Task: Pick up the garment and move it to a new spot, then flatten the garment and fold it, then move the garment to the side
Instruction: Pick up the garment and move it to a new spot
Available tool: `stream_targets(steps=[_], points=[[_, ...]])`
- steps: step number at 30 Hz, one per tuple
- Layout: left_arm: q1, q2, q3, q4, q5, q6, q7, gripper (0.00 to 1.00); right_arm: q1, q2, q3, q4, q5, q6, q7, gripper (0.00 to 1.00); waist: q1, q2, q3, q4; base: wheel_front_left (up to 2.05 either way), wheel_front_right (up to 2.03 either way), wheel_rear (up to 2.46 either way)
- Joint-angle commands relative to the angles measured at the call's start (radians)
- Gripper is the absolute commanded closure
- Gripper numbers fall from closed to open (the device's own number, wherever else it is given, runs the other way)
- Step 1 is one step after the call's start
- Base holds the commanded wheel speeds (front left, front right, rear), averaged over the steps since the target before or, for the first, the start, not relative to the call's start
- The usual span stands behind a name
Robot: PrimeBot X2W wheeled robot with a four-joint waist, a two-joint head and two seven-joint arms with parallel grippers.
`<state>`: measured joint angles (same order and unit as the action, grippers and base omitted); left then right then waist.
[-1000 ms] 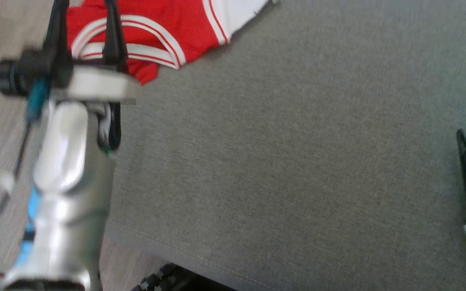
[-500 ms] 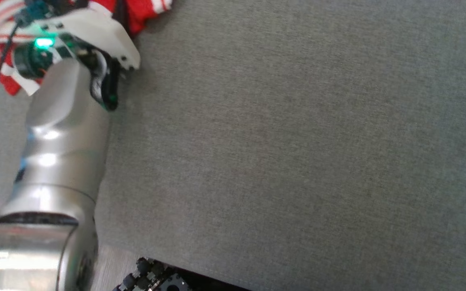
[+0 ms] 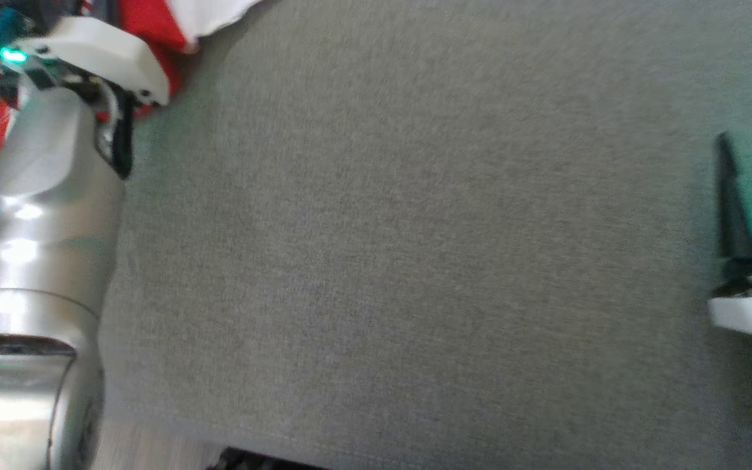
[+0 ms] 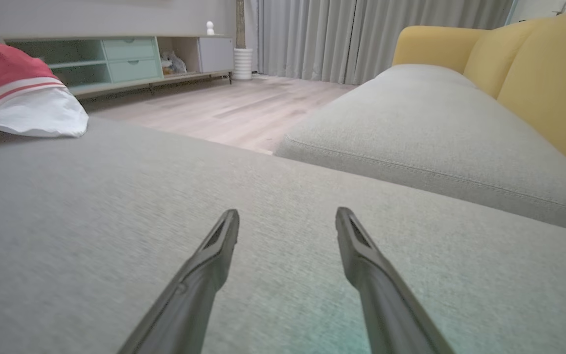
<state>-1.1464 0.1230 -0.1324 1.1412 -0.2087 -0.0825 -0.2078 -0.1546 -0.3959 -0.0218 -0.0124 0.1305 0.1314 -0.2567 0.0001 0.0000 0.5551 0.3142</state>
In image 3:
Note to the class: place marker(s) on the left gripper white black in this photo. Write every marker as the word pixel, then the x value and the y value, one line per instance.
pixel 102 52

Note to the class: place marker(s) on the red white basketball jersey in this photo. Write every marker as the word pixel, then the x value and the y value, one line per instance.
pixel 154 19

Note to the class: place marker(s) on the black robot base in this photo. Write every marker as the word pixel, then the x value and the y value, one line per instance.
pixel 265 461

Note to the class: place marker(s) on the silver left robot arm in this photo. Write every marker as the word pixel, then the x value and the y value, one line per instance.
pixel 36 261

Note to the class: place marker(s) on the large grey sofa seat cushion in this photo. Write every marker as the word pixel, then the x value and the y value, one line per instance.
pixel 415 228

